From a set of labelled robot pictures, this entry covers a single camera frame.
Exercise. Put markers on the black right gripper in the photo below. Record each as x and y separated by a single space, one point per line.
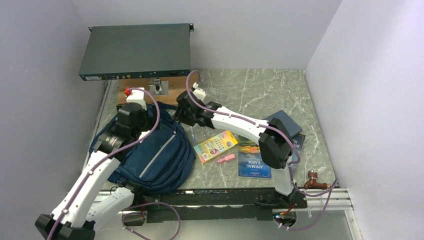
179 115

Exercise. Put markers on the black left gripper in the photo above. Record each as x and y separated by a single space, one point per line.
150 121

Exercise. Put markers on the navy blue student backpack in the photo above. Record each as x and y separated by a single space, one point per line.
158 165

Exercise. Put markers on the colourful crayon box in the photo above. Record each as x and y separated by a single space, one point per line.
215 146

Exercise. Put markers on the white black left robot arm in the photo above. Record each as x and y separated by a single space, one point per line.
77 217

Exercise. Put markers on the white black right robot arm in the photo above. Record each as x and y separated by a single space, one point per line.
275 143

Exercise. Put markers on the pink eraser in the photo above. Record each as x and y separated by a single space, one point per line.
226 158

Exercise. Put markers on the grey rack server box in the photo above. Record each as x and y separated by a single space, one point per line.
137 51

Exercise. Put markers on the Animal Farm book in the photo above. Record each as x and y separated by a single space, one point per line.
250 163

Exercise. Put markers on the navy blue notebook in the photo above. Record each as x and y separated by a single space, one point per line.
292 127

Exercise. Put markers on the Nineteen Eighty-Four book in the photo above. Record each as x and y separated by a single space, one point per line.
298 142

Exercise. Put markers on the copper pipe fitting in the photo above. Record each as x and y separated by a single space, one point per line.
312 182

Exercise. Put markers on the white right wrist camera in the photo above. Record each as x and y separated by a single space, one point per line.
198 92

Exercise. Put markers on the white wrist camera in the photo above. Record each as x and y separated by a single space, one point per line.
198 92
135 96

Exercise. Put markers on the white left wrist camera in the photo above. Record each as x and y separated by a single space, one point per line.
135 96

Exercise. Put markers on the grey metal stand bracket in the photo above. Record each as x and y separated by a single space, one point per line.
159 87

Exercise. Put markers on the aluminium side rail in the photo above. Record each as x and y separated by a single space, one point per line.
101 112

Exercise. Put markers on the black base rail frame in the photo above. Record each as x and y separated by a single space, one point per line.
259 203

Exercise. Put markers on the aluminium extrusion rail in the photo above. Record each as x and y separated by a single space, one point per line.
316 199

